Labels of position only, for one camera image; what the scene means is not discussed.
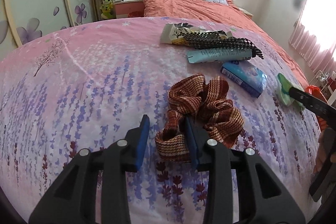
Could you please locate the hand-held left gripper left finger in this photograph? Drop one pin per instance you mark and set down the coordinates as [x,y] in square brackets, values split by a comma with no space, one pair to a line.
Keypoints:
[141,142]

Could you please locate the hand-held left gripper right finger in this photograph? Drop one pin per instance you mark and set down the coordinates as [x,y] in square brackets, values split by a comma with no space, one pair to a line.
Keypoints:
[193,145]

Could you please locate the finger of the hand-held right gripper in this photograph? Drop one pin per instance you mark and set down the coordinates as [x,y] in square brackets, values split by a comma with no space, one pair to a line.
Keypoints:
[312,102]

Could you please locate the red plastic bag liner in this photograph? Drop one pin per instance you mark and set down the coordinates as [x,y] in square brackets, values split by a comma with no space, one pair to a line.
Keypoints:
[313,89]

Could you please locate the green wrapper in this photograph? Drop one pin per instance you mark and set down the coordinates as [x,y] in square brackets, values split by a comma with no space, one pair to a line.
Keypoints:
[283,87]

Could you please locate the brown striped scrunchie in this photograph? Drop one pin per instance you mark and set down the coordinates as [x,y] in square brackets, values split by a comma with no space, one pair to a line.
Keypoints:
[210,106]

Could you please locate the blue tissue pack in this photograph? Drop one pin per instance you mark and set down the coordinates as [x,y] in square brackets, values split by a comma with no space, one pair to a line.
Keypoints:
[244,77]

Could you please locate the light blue tube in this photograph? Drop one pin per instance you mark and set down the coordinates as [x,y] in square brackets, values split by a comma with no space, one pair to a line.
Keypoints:
[215,54]

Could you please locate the grey floral packet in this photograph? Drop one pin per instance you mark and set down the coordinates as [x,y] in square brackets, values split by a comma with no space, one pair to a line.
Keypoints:
[174,35]

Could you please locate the person's right hand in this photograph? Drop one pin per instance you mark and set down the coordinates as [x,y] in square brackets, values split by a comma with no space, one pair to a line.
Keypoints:
[320,155]

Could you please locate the pink curtain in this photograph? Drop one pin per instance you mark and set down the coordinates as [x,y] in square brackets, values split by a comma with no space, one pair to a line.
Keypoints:
[309,43]

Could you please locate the floral pink purple tablecloth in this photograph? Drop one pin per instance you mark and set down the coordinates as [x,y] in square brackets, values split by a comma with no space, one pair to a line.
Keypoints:
[78,95]

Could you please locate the orange duvet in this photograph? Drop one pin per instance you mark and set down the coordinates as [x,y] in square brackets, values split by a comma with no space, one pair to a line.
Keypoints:
[197,10]

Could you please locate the pink white nightstand with mugs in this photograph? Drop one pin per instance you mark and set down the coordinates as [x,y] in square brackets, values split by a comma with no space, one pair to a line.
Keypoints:
[128,6]

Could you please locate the green plush toy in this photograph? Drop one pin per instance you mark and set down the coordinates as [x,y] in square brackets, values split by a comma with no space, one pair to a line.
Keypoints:
[106,7]

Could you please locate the wardrobe with purple flower doors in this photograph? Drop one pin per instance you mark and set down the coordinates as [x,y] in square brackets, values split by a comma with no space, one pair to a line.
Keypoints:
[39,3]

